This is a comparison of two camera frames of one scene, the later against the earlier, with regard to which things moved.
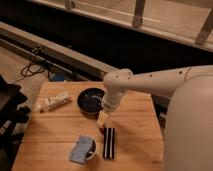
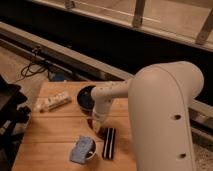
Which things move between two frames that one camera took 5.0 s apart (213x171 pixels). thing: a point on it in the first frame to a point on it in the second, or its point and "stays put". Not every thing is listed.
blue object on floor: x=59 y=77 stays put
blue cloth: x=83 y=145 stays put
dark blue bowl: x=90 y=101 stays put
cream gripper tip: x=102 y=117 to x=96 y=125
